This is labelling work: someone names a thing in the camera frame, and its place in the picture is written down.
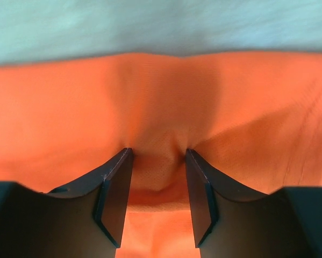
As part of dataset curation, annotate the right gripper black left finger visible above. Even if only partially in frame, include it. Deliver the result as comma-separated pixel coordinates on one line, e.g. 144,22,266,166
0,148,133,257

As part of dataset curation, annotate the orange t shirt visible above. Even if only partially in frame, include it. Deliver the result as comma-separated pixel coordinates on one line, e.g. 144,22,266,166
0,52,322,257

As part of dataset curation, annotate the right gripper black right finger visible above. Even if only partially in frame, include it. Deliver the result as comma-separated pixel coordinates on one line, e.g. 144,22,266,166
185,149,322,258

